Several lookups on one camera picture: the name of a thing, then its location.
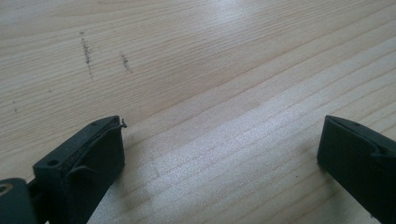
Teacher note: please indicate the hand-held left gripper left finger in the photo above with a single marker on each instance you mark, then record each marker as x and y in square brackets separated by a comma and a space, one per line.
[77, 168]

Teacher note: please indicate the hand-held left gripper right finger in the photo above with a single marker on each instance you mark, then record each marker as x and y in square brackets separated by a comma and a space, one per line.
[358, 161]

